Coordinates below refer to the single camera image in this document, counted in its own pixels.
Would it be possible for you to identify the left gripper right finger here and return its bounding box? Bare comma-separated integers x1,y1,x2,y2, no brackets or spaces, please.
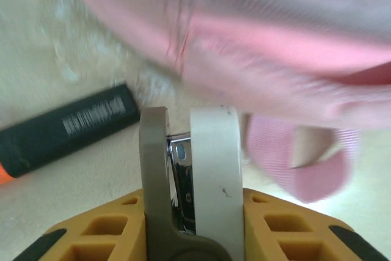
243,189,389,261

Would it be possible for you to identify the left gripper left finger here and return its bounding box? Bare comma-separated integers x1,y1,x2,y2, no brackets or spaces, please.
12,189,148,261

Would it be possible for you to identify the black highlighter with orange cap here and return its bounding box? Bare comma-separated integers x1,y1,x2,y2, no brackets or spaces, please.
0,82,138,185

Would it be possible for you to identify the pink student backpack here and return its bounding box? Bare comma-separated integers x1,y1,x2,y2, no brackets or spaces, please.
65,0,391,204

